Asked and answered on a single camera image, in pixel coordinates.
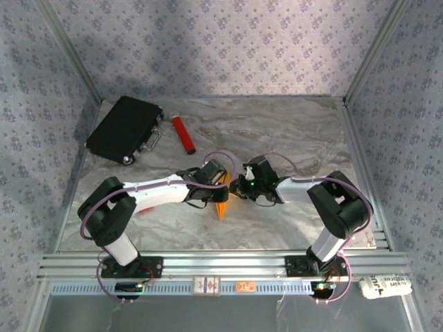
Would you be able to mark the orange paper sheet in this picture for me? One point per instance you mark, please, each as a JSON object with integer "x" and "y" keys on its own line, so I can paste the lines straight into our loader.
{"x": 221, "y": 211}

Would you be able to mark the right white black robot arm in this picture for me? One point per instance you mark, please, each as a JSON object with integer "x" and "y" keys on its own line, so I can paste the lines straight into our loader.
{"x": 294, "y": 188}

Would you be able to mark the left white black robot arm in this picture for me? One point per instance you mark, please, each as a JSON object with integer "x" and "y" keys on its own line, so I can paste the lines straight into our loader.
{"x": 155, "y": 193}

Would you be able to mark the crumpled white printed paper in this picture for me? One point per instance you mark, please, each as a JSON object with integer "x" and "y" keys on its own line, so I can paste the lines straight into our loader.
{"x": 387, "y": 287}

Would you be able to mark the small red plastic piece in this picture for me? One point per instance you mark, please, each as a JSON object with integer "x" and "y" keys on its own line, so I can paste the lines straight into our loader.
{"x": 145, "y": 210}

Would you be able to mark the red cylindrical tube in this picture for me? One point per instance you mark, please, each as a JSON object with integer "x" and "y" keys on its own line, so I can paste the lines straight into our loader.
{"x": 182, "y": 133}

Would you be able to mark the white printed label card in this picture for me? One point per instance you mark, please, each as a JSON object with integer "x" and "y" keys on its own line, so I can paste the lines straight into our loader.
{"x": 206, "y": 285}

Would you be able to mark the small orange sticker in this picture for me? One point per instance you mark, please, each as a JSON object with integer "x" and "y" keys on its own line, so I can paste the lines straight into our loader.
{"x": 245, "y": 286}

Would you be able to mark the black carrying case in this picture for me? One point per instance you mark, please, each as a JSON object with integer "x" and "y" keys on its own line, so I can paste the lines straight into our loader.
{"x": 121, "y": 128}

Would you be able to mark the right black controller board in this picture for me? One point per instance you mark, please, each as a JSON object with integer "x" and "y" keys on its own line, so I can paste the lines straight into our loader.
{"x": 322, "y": 288}

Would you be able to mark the black controller board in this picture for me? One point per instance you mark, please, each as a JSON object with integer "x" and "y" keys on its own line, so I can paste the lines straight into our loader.
{"x": 126, "y": 287}
{"x": 322, "y": 288}

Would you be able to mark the grey metal panel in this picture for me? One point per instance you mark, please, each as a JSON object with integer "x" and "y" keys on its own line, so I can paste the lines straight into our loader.
{"x": 225, "y": 314}

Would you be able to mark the left black controller board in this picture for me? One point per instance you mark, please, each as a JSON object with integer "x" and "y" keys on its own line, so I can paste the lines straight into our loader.
{"x": 126, "y": 287}

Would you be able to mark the long aluminium mounting rail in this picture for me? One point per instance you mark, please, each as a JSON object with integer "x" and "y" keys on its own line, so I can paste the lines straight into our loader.
{"x": 225, "y": 264}

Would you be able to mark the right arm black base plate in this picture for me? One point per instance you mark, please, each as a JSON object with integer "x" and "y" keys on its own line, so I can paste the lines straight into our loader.
{"x": 297, "y": 266}

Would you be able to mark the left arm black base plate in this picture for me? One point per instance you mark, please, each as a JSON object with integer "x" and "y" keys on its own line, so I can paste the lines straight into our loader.
{"x": 152, "y": 266}

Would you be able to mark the aluminium side rail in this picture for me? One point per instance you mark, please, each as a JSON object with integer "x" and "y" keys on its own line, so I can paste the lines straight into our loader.
{"x": 71, "y": 193}
{"x": 355, "y": 138}

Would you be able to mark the aluminium frame post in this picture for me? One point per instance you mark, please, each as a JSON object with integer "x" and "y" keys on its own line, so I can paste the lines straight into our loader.
{"x": 374, "y": 52}
{"x": 71, "y": 52}

